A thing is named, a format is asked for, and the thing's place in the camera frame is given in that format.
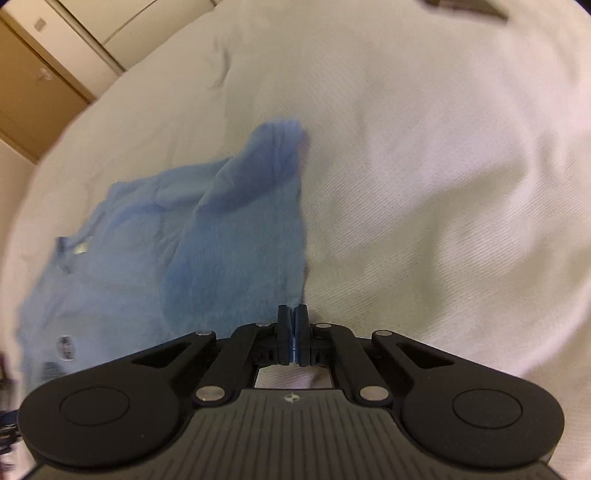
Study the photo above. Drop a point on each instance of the small switch beside door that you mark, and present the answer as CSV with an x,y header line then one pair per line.
x,y
40,23

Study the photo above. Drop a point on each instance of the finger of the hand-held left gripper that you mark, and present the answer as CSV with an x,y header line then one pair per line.
x,y
7,429

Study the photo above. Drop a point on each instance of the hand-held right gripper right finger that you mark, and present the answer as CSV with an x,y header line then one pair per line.
x,y
302,323

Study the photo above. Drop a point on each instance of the wooden door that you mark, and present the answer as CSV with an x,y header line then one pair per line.
x,y
37,101

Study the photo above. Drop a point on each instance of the white wardrobe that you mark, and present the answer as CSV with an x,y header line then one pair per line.
x,y
115,27

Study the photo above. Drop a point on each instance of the black phone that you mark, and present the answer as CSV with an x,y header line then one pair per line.
x,y
466,7

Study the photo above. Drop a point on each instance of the blue printed t-shirt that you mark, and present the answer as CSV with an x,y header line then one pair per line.
x,y
138,258

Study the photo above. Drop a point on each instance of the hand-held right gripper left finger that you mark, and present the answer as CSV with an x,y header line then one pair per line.
x,y
284,323

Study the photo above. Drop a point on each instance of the white bed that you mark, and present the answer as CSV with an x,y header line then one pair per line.
x,y
438,184

